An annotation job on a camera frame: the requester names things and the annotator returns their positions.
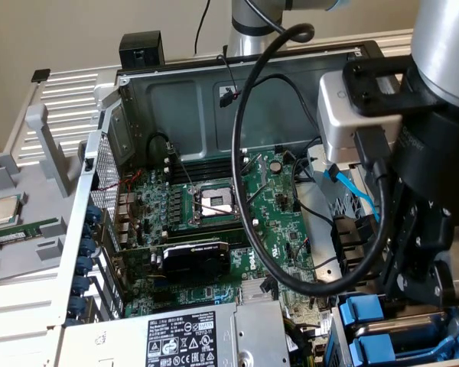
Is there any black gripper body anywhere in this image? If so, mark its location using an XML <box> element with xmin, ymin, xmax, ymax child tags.
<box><xmin>389</xmin><ymin>102</ymin><xmax>459</xmax><ymax>232</ymax></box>

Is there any blue plastic disk carrier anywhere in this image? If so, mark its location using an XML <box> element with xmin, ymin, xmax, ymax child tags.
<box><xmin>347</xmin><ymin>331</ymin><xmax>459</xmax><ymax>363</ymax></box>

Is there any black plastic fan shroud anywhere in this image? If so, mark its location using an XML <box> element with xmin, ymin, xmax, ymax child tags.
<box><xmin>330</xmin><ymin>214</ymin><xmax>387</xmax><ymax>292</ymax></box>

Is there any hard drive with blue caddy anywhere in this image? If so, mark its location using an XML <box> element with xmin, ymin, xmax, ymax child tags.
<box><xmin>326</xmin><ymin>296</ymin><xmax>459</xmax><ymax>367</ymax></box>

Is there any green motherboard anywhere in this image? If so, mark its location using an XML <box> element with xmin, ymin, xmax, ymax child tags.
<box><xmin>114</xmin><ymin>149</ymin><xmax>332</xmax><ymax>339</ymax></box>

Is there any silver metal drive cage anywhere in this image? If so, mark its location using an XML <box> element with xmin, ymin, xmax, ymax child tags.
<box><xmin>305</xmin><ymin>145</ymin><xmax>379</xmax><ymax>219</ymax></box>

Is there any thin metal locking lever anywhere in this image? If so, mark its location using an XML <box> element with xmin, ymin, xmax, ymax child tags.
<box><xmin>169</xmin><ymin>149</ymin><xmax>195</xmax><ymax>190</ymax></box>
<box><xmin>246</xmin><ymin>186</ymin><xmax>262</xmax><ymax>209</ymax></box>

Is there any metal socket cover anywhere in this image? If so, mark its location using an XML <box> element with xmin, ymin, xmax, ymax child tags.
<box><xmin>239</xmin><ymin>153</ymin><xmax>268</xmax><ymax>192</ymax></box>

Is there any silver chipset heatsink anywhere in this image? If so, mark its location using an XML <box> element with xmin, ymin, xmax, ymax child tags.
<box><xmin>239</xmin><ymin>278</ymin><xmax>276</xmax><ymax>305</ymax></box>

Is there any black RAM slot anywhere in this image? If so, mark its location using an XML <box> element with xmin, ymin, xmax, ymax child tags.
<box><xmin>163</xmin><ymin>149</ymin><xmax>250</xmax><ymax>172</ymax></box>
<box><xmin>162</xmin><ymin>158</ymin><xmax>250</xmax><ymax>183</ymax></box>
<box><xmin>164</xmin><ymin>229</ymin><xmax>259</xmax><ymax>248</ymax></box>
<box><xmin>161</xmin><ymin>217</ymin><xmax>259</xmax><ymax>237</ymax></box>

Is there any CPU socket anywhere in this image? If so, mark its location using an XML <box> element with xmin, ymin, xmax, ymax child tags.
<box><xmin>189</xmin><ymin>177</ymin><xmax>250</xmax><ymax>227</ymax></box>

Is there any black graphics card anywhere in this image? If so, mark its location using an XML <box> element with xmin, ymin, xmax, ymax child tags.
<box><xmin>113</xmin><ymin>239</ymin><xmax>233</xmax><ymax>284</ymax></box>

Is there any black expansion slot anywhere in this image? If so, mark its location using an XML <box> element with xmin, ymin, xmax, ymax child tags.
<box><xmin>151</xmin><ymin>291</ymin><xmax>179</xmax><ymax>304</ymax></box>

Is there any open grey PC case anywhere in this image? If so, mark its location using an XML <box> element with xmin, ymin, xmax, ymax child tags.
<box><xmin>47</xmin><ymin>40</ymin><xmax>459</xmax><ymax>367</ymax></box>

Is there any silver power supply unit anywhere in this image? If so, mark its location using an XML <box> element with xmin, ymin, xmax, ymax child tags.
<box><xmin>59</xmin><ymin>300</ymin><xmax>291</xmax><ymax>367</ymax></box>

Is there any dark blue round knob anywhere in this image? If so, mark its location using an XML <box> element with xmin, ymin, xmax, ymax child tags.
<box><xmin>71</xmin><ymin>275</ymin><xmax>92</xmax><ymax>295</ymax></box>
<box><xmin>84</xmin><ymin>203</ymin><xmax>103</xmax><ymax>222</ymax></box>
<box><xmin>74</xmin><ymin>255</ymin><xmax>95</xmax><ymax>275</ymax></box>
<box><xmin>67</xmin><ymin>296</ymin><xmax>87</xmax><ymax>315</ymax></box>
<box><xmin>77</xmin><ymin>237</ymin><xmax>97</xmax><ymax>257</ymax></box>
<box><xmin>80</xmin><ymin>220</ymin><xmax>99</xmax><ymax>239</ymax></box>

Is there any black plastic block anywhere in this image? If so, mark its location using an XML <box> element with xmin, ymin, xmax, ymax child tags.
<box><xmin>118</xmin><ymin>31</ymin><xmax>166</xmax><ymax>72</ymax></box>

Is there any green RAM stick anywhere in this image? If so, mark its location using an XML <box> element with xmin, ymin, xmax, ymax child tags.
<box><xmin>0</xmin><ymin>216</ymin><xmax>60</xmax><ymax>245</ymax></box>

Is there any grey parts rack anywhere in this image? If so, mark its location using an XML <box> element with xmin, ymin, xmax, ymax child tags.
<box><xmin>0</xmin><ymin>105</ymin><xmax>86</xmax><ymax>287</ymax></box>

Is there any silver CPU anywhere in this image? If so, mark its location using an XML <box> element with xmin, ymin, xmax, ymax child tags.
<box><xmin>0</xmin><ymin>196</ymin><xmax>24</xmax><ymax>226</ymax></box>

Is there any thick black camera cable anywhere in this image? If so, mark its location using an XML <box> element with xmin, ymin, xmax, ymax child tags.
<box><xmin>231</xmin><ymin>0</ymin><xmax>392</xmax><ymax>297</ymax></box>

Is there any black round wire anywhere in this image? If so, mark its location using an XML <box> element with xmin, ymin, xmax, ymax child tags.
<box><xmin>292</xmin><ymin>158</ymin><xmax>336</xmax><ymax>226</ymax></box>

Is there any blue SATA wire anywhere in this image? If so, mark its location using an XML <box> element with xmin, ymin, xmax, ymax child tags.
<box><xmin>323</xmin><ymin>163</ymin><xmax>380</xmax><ymax>222</ymax></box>

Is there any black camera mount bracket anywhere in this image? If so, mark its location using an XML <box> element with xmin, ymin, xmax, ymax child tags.
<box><xmin>341</xmin><ymin>54</ymin><xmax>449</xmax><ymax>118</ymax></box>

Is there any black flat plug wire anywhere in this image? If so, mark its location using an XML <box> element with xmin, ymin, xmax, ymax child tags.
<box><xmin>260</xmin><ymin>273</ymin><xmax>279</xmax><ymax>301</ymax></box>

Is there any black yellow wire bundle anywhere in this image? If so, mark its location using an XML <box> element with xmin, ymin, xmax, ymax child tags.
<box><xmin>282</xmin><ymin>315</ymin><xmax>332</xmax><ymax>367</ymax></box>

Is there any thin black wire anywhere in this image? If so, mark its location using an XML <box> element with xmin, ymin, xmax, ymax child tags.
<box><xmin>216</xmin><ymin>54</ymin><xmax>241</xmax><ymax>100</ymax></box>

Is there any black wire with plug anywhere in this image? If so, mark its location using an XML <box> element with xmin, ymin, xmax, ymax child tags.
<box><xmin>218</xmin><ymin>73</ymin><xmax>322</xmax><ymax>135</ymax></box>

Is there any black looped wire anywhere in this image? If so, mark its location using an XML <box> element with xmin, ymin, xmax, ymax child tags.
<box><xmin>147</xmin><ymin>131</ymin><xmax>177</xmax><ymax>169</ymax></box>

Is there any thin black hanging cable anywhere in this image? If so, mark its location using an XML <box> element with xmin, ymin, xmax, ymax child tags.
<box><xmin>193</xmin><ymin>0</ymin><xmax>211</xmax><ymax>54</ymax></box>

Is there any thin red wire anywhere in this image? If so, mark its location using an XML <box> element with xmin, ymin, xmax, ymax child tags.
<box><xmin>97</xmin><ymin>171</ymin><xmax>143</xmax><ymax>192</ymax></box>

